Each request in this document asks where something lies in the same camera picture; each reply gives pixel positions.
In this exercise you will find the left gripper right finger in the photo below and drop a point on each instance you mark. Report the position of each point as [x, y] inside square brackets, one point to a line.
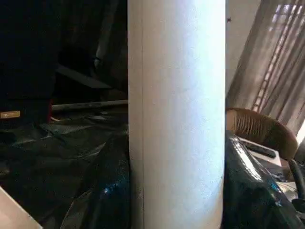
[252, 191]

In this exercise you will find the black plastic mat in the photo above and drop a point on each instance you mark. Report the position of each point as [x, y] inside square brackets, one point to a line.
[47, 152]

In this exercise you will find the white board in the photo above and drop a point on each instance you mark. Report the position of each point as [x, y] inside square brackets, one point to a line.
[274, 160]

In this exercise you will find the small tan tag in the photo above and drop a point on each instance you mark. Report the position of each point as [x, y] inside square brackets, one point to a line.
[9, 114]

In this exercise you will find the black remote control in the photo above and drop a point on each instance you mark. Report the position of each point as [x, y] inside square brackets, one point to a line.
[258, 149]

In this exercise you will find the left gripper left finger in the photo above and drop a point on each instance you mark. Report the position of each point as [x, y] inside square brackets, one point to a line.
[102, 195]

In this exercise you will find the white plastic table leg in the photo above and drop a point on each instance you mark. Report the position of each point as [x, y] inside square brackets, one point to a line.
[176, 109]

